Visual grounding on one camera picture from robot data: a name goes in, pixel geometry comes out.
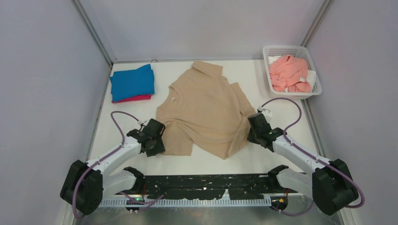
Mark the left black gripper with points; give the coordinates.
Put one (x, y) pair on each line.
(159, 149)

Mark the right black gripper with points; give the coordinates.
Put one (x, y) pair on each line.
(250, 138)

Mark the beige t shirt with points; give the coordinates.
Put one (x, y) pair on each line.
(204, 109)

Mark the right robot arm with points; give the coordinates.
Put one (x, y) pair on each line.
(328, 183)

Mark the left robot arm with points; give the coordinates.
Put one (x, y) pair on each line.
(88, 183)

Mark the pink folded t shirt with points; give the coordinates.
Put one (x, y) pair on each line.
(134, 98)

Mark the blue folded t shirt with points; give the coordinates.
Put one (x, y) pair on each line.
(129, 83)

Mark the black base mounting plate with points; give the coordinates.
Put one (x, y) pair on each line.
(209, 187)

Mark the salmon t shirt in basket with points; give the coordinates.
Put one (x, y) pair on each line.
(289, 74)

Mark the white plastic basket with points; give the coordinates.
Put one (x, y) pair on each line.
(290, 72)

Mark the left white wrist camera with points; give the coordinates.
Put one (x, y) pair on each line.
(142, 122)

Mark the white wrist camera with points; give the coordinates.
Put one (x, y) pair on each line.
(266, 112)
(142, 122)

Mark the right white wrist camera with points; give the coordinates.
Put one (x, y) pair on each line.
(266, 112)

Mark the white slotted cable duct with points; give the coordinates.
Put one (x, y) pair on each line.
(223, 202)

